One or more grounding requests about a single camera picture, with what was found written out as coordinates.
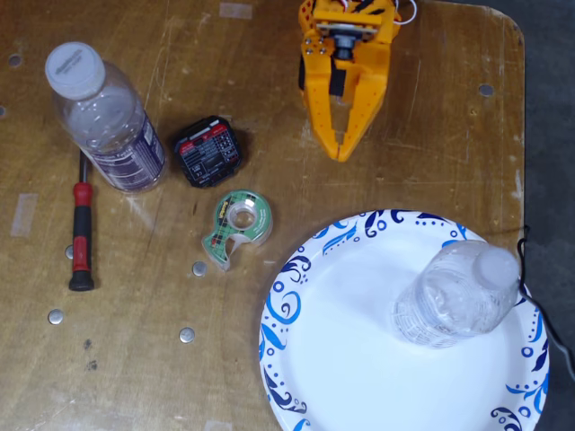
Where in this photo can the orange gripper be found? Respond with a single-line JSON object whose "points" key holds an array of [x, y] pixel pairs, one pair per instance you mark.
{"points": [[314, 85]]}

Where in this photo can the vitaminwater bottle dark label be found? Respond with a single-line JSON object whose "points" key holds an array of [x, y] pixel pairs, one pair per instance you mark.
{"points": [[112, 130]]}

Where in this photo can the clear drinking water bottle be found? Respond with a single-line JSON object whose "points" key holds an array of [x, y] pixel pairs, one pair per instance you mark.
{"points": [[449, 301]]}

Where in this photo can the white paper plate blue pattern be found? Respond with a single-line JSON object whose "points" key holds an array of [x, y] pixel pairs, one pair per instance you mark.
{"points": [[350, 350]]}

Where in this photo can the clear tape strip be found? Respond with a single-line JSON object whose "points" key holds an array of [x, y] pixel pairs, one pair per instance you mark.
{"points": [[23, 214], [218, 425], [236, 10]]}

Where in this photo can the black red outlet tester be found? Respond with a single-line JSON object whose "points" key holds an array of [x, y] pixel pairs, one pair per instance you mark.
{"points": [[207, 150]]}

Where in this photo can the green scotch tape dispenser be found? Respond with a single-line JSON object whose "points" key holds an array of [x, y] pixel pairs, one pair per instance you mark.
{"points": [[242, 224]]}

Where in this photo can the red black screwdriver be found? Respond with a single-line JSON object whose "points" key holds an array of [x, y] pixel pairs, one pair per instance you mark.
{"points": [[82, 224]]}

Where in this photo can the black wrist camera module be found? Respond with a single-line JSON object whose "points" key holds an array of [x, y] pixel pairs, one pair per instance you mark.
{"points": [[343, 45]]}

